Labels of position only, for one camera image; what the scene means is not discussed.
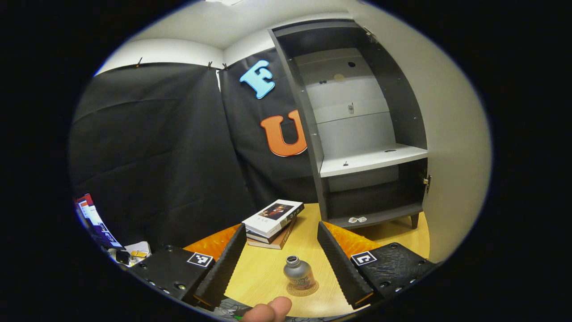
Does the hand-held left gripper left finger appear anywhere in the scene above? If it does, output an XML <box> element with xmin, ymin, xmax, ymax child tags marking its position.
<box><xmin>127</xmin><ymin>223</ymin><xmax>248</xmax><ymax>312</ymax></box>

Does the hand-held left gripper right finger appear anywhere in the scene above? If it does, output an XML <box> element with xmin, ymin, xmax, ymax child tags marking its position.
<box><xmin>316</xmin><ymin>221</ymin><xmax>441</xmax><ymax>310</ymax></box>

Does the silver bottle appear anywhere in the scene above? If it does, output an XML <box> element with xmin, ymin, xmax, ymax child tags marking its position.
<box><xmin>283</xmin><ymin>255</ymin><xmax>316</xmax><ymax>291</ymax></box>

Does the round brown coaster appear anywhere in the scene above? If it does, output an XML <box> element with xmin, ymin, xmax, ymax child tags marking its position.
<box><xmin>286</xmin><ymin>281</ymin><xmax>320</xmax><ymax>297</ymax></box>

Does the grey cabinet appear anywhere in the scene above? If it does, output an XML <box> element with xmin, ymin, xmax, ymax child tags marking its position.
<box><xmin>268</xmin><ymin>19</ymin><xmax>429</xmax><ymax>229</ymax></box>

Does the beige cabinet door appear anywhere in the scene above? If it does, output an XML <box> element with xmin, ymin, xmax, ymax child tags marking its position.
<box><xmin>353</xmin><ymin>0</ymin><xmax>492</xmax><ymax>264</ymax></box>

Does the white cabinet shelf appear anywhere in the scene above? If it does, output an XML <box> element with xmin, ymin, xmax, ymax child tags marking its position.
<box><xmin>320</xmin><ymin>143</ymin><xmax>429</xmax><ymax>178</ymax></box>

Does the grey printed mat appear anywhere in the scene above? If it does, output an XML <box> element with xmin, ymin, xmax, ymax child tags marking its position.
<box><xmin>214</xmin><ymin>299</ymin><xmax>255</xmax><ymax>320</ymax></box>

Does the dark-spined book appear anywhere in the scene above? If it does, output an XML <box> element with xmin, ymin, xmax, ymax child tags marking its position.
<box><xmin>246</xmin><ymin>215</ymin><xmax>299</xmax><ymax>245</ymax></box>

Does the black backdrop cloth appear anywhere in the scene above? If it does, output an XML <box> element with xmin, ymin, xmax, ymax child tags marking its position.
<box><xmin>69</xmin><ymin>47</ymin><xmax>322</xmax><ymax>251</ymax></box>

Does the computer screen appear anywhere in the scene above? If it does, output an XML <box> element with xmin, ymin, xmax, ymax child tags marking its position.
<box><xmin>74</xmin><ymin>193</ymin><xmax>123</xmax><ymax>249</ymax></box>

